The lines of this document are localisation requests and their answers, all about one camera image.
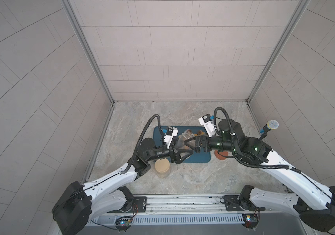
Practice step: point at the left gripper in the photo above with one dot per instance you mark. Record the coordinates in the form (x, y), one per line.
(174, 153)

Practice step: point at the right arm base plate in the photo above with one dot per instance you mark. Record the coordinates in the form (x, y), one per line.
(232, 203)

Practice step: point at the circuit board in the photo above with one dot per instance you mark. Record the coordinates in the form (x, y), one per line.
(250, 221)
(123, 223)

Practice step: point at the clear cookie jar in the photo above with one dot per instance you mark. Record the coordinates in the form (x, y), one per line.
(183, 137)

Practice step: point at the left circuit board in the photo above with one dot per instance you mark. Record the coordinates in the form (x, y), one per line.
(123, 223)

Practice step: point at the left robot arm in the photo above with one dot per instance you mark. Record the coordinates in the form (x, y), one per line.
(79, 203)

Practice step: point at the right circuit board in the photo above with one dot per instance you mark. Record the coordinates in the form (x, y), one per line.
(250, 221)

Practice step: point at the blue tray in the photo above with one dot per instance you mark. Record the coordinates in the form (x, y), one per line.
(202, 157)

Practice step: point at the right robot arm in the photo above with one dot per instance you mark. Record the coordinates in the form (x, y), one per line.
(307, 199)

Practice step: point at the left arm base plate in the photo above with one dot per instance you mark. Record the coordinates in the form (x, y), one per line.
(138, 204)

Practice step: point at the beige lid jar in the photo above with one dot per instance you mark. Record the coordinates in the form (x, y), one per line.
(162, 168)

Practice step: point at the aluminium rail frame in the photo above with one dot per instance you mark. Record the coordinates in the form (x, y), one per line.
(190, 209)

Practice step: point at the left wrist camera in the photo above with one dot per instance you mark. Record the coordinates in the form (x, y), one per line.
(168, 134)

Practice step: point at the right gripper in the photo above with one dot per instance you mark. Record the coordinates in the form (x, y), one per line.
(199, 142)

